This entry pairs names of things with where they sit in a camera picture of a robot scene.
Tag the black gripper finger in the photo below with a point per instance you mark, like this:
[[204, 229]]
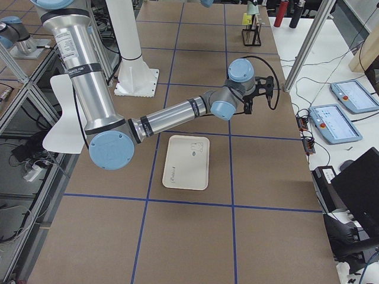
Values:
[[248, 106]]

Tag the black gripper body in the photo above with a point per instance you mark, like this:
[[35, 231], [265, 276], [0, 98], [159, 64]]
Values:
[[248, 100]]

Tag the green plastic cup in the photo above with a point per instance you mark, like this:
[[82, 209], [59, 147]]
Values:
[[252, 7]]

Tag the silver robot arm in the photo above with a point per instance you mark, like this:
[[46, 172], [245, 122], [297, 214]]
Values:
[[206, 3], [111, 139]]

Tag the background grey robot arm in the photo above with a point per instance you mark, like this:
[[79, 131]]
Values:
[[16, 38]]

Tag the yellow plastic cup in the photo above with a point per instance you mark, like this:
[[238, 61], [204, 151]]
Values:
[[247, 19]]

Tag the beige rabbit tray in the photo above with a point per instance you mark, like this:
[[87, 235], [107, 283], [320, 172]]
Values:
[[187, 163]]

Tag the near blue teach pendant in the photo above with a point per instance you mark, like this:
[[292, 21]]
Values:
[[333, 124]]

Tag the blue teach pendant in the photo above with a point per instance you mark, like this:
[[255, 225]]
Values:
[[354, 96], [333, 124]]

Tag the red bottle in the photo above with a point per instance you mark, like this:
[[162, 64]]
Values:
[[281, 13]]

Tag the black bottle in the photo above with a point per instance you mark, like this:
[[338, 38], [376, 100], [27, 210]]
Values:
[[298, 10]]

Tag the far blue teach pendant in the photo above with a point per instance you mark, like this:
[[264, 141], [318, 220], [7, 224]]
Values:
[[354, 96]]

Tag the black computer box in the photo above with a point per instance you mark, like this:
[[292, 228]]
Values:
[[329, 199]]

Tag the white chair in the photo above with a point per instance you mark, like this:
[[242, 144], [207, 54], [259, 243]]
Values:
[[65, 136]]

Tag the black wire cup rack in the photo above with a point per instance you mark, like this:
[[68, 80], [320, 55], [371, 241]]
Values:
[[251, 33]]

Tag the grey aluminium frame post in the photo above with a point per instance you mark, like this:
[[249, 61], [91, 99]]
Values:
[[315, 28]]

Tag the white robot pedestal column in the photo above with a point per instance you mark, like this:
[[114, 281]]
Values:
[[135, 78]]

